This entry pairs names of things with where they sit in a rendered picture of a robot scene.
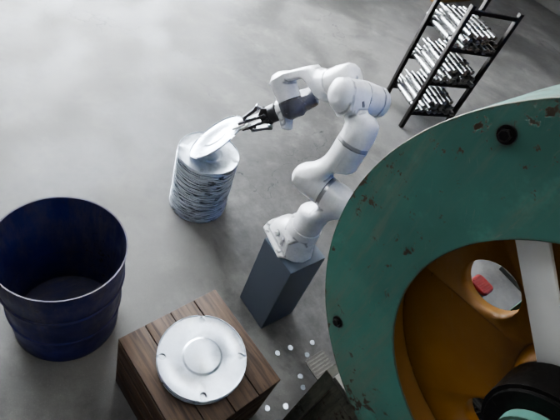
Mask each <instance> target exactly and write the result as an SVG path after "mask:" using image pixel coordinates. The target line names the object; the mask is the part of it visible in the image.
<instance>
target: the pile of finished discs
mask: <svg viewBox="0 0 560 420"><path fill-rule="evenodd" d="M246 365H247V355H246V349H245V347H244V344H243V340H242V339H241V337H240V336H239V334H238V333H237V331H236V330H235V329H234V328H233V327H232V326H231V325H229V324H228V323H227V322H224V321H223V320H222V319H219V318H217V317H213V316H208V315H205V316H198V315H194V316H190V317H185V318H183V319H181V320H179V321H177V322H175V323H174V324H173V325H172V326H171V327H170V328H169V329H168V330H167V331H166V332H165V333H164V334H163V335H162V338H161V340H160V342H159V344H158V347H157V356H156V367H157V374H158V376H159V378H160V380H161V382H162V383H163V386H164V387H165V388H166V389H167V390H168V391H169V392H170V393H171V394H172V395H173V396H174V397H175V398H177V399H179V400H181V401H184V402H185V403H191V404H196V405H206V404H211V403H216V402H218V401H220V400H222V399H224V398H225V397H226V396H228V395H229V394H230V393H232V392H233V391H234V390H235V388H236V387H237V386H238V384H239V383H240V382H241V380H242V378H243V375H244V373H245V370H246Z"/></svg>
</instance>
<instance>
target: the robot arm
mask: <svg viewBox="0 0 560 420"><path fill-rule="evenodd" d="M298 79H302V80H303V81H304V82H305V83H306V84H307V85H308V88H304V89H301V90H299V88H298V84H297V80H298ZM269 85H270V87H271V89H272V91H273V93H274V96H275V98H276V99H277V101H276V102H275V103H273V104H270V105H268V106H266V107H261V106H259V104H258V103H257V104H256V106H255V107H254V108H252V109H251V110H250V111H248V112H247V113H245V114H244V115H243V117H242V120H241V121H239V122H238V123H237V124H236V125H233V127H232V130H235V129H237V128H240V130H239V131H246V130H248V131H249V129H250V130H251V132H252V133H253V132H258V131H263V130H272V129H273V124H274V123H275V122H278V121H279V122H280V126H281V128H282V129H284V130H292V129H293V119H295V118H298V117H301V116H303V115H304V114H305V112H306V111H308V110H310V109H312V108H314V107H316V106H317V105H318V104H319V99H320V100H321V101H323V102H327V103H329V104H330V105H331V107H332V109H333V110H334V111H335V113H336V115H337V116H338V117H344V118H345V123H344V126H343V128H342V131H341V132H340V133H339V135H338V136H337V138H336V140H335V142H334V143H333V145H332V146H331V148H330V150H329V151H328V152H327V154H326V155H325V156H323V157H322V158H320V159H318V160H316V161H314V162H304V163H302V164H300V165H298V166H297V167H296V168H295V169H294V171H293V173H292V184H293V185H294V186H295V187H296V188H297V189H298V191H299V192H300V193H302V194H303V195H305V196H306V197H307V198H309V199H310V200H311V202H305V203H304V204H302V205H301V206H300V208H299V209H298V211H297V212H296V213H294V214H286V215H282V216H281V217H277V218H274V219H272V220H270V221H269V222H267V223H266V225H265V226H264V227H263V229H264V231H265V233H266V234H267V237H268V239H269V241H270V243H271V244H272V247H273V249H274V251H275V253H276V254H277V257H278V258H285V259H287V260H289V261H292V262H294V263H304V262H306V261H307V260H308V259H310V258H311V256H312V254H313V248H314V245H315V243H316V241H317V240H318V239H319V237H320V234H321V231H322V229H323V227H324V226H325V225H326V224H327V223H328V222H329V221H332V220H339V218H340V216H341V214H342V212H343V209H344V208H345V206H346V204H347V202H348V200H349V198H350V197H351V196H352V194H353V191H352V190H351V189H350V188H349V187H347V186H346V185H345V184H343V183H342V182H340V181H338V180H337V179H336V178H335V177H334V176H333V174H334V173H337V174H343V175H348V174H352V173H355V172H356V171H357V170H358V168H359V167H360V165H361V163H362V162H363V159H364V158H365V157H366V156H367V154H368V151H369V150H370V148H371V146H372V145H373V144H374V142H375V139H376V137H377V135H378V131H379V125H378V121H377V120H376V118H380V117H382V116H384V115H385V114H386V113H387V112H388V110H389V108H390V105H391V95H390V93H389V92H388V90H387V89H386V88H384V87H381V86H378V85H376V84H374V83H372V82H369V81H364V80H363V75H362V72H361V69H360V67H358V66H357V65H356V64H354V63H350V62H347V63H344V64H339V65H336V66H334V67H331V68H328V69H326V68H323V67H320V66H319V65H318V64H317V65H310V66H306V67H300V68H297V69H293V70H287V71H279V72H276V73H274V74H273V75H272V78H271V81H270V83H269ZM258 110H260V112H259V113H258V114H255V115H252V114H253V113H255V112H256V111H258ZM250 115H252V116H251V117H249V116H250ZM256 119H259V120H257V121H256V122H253V123H250V124H249V125H248V123H249V122H251V121H254V120H256ZM264 123H266V125H262V124H264ZM260 124H261V126H258V125H260Z"/></svg>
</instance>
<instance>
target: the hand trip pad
mask: <svg viewBox="0 0 560 420"><path fill-rule="evenodd" d="M472 283H473V285H474V287H475V288H476V290H477V291H478V292H479V293H480V294H481V295H483V296H487V295H488V294H489V293H490V292H491V291H492V290H493V286H492V285H491V284H490V283H489V282H488V281H487V280H486V279H485V278H484V277H483V276H482V275H480V274H477V275H476V276H474V277H472Z"/></svg>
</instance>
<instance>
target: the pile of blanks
mask: <svg viewBox="0 0 560 420"><path fill-rule="evenodd" d="M237 167H238V164H237V166H236V167H235V168H234V169H233V170H232V171H231V172H228V173H225V174H222V175H207V174H203V173H202V172H201V173H200V172H196V171H194V170H192V169H191V168H190V167H188V166H187V165H185V164H184V163H183V161H182V160H181V158H180V157H179V155H178V150H177V151H176V160H175V165H174V170H173V175H172V186H171V190H170V195H169V202H170V205H171V207H172V209H174V210H173V211H174V212H175V213H176V214H177V215H178V216H179V217H181V218H183V219H185V220H187V221H189V222H193V223H209V222H211V220H212V221H214V220H216V219H217V218H219V217H220V216H221V215H222V214H223V211H224V208H225V206H226V203H227V201H228V196H229V193H230V189H231V186H232V184H233V179H234V175H235V173H236V170H237Z"/></svg>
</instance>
